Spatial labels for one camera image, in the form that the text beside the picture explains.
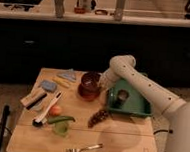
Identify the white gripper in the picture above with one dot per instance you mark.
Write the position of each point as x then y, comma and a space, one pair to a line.
108, 79

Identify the dark red bowl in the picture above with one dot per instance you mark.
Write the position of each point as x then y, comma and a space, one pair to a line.
90, 81

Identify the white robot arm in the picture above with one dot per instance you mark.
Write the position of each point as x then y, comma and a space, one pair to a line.
171, 106

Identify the dark cup in bin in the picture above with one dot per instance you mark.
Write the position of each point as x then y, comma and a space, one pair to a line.
122, 96

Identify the orange red lower bowl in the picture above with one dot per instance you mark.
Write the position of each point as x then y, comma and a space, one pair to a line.
88, 95

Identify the green plastic bin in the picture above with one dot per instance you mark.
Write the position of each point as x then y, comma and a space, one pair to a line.
135, 105

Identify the dark grape bunch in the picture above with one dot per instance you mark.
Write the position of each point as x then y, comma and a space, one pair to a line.
98, 117

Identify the yellow stick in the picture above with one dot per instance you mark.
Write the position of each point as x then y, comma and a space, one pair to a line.
61, 82

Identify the blue sponge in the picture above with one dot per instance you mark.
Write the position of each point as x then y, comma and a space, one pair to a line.
48, 86

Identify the orange peach fruit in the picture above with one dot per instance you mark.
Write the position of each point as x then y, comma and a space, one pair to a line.
55, 110

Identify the wooden board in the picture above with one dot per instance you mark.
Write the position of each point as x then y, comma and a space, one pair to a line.
120, 133

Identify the green pea pod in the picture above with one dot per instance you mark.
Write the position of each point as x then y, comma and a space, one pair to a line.
58, 119

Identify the light green small cup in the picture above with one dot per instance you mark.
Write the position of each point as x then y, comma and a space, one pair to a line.
61, 128

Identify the wooden block with black strip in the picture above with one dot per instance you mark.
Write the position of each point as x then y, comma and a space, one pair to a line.
34, 99

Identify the silver metal fork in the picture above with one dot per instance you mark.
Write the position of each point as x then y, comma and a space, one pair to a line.
97, 146

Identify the black pole at left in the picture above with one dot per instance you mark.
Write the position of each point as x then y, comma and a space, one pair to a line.
6, 113

